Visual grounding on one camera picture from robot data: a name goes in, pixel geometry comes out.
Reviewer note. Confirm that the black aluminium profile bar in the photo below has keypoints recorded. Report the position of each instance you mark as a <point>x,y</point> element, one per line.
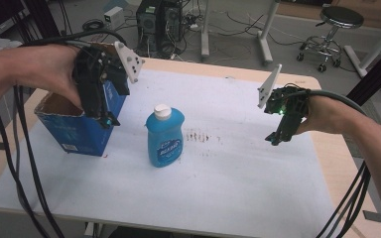
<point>375,74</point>

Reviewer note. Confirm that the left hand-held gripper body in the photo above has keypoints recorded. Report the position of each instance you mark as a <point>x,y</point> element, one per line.
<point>91,79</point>

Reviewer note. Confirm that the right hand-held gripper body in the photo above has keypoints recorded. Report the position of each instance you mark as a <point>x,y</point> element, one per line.
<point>289,105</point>

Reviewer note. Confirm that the white metal stand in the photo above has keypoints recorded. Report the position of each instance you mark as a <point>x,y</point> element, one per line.
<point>264,36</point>

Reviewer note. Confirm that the white metal frame leg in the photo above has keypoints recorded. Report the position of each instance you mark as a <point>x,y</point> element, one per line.
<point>373,49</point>

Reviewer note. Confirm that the black round chrome stool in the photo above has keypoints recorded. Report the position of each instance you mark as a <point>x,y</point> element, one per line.
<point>335,29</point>

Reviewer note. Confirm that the white table mat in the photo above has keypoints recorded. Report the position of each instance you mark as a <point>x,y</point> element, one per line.
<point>211,185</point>

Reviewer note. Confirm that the black frame post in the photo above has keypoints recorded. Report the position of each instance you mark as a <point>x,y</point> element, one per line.
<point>43,16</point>

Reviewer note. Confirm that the blue dish soap bottle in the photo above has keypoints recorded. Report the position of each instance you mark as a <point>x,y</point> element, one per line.
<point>164,139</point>

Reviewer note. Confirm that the person's left hand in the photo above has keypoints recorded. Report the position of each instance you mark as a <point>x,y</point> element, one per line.
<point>51,71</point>

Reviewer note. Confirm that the black computer tower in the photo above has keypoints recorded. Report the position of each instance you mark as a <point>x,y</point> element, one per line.
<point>158,23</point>

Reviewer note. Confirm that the blue cardboard box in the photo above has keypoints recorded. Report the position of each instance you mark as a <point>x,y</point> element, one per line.
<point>79,132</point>

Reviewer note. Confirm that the small white box device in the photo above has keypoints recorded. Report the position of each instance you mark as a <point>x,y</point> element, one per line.
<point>114,17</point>

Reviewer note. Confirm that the person's right hand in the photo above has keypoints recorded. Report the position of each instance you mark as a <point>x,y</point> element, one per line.
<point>324,114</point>

